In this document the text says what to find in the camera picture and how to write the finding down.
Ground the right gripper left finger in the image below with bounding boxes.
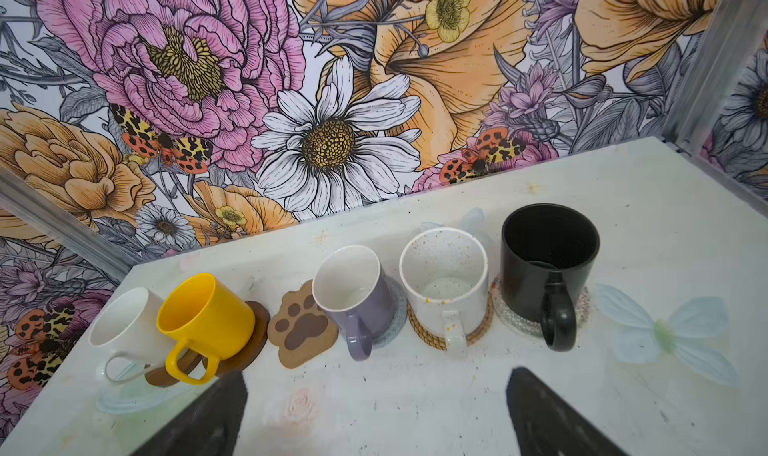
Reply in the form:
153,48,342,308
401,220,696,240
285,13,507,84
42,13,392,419
133,372,248,456

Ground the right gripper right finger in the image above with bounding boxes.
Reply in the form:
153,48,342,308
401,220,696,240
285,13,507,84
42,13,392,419
506,367,624,455

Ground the glossy brown round coaster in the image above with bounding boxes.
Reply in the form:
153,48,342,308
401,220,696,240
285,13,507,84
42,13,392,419
216,301,270,376

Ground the dark brown round coaster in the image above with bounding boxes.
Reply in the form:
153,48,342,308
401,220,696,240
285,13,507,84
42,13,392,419
145,350,202,387

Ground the yellow mug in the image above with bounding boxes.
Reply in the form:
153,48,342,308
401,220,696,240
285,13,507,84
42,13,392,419
156,273,256,385

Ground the multicolour woven round coaster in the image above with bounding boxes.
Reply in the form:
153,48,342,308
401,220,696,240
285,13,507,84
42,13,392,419
489,275,591,340

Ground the white mug off tray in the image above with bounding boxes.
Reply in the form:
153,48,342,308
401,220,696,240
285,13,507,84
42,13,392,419
88,287,175,385

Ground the rattan woven round coaster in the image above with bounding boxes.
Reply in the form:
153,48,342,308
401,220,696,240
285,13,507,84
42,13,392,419
407,295,493,357

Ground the paw shaped cork coaster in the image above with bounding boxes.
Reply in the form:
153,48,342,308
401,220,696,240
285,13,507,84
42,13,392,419
267,280,339,369

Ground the black mug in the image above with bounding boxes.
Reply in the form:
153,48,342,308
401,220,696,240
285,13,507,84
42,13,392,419
500,203,600,352

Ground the grey woven round coaster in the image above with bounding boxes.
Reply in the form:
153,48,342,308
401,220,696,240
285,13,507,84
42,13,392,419
373,276,408,349

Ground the purple handled white mug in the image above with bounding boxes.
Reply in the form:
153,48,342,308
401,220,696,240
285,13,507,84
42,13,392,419
312,245,396,361

